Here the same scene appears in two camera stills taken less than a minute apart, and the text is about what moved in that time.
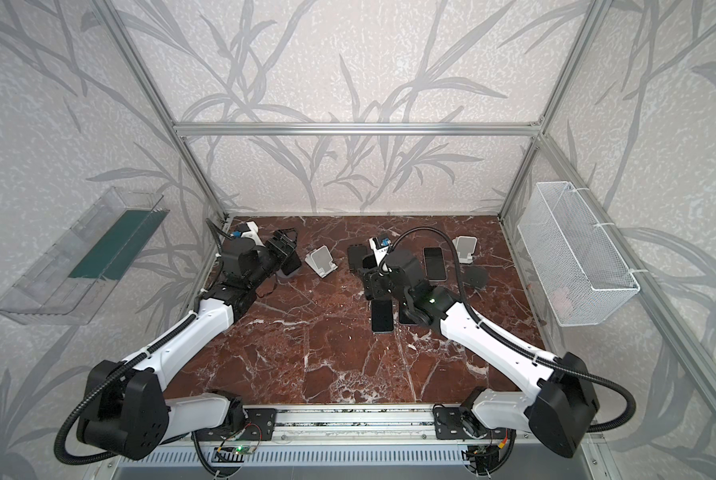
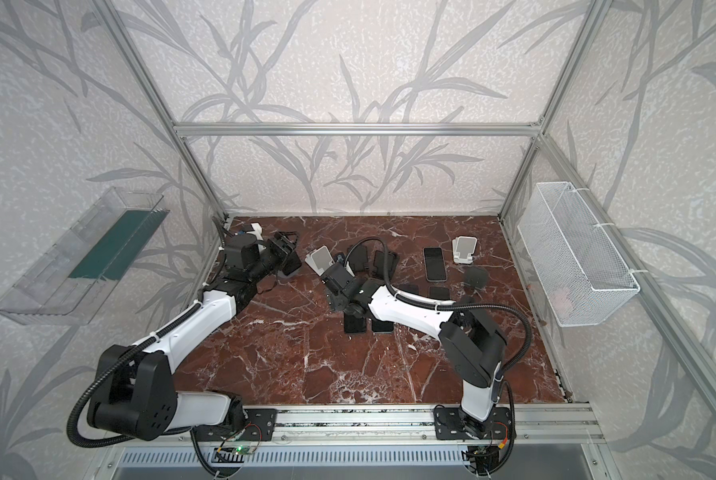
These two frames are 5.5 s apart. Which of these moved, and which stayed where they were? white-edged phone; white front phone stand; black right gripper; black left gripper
Moved: black right gripper
Stayed: white front phone stand; white-edged phone; black left gripper
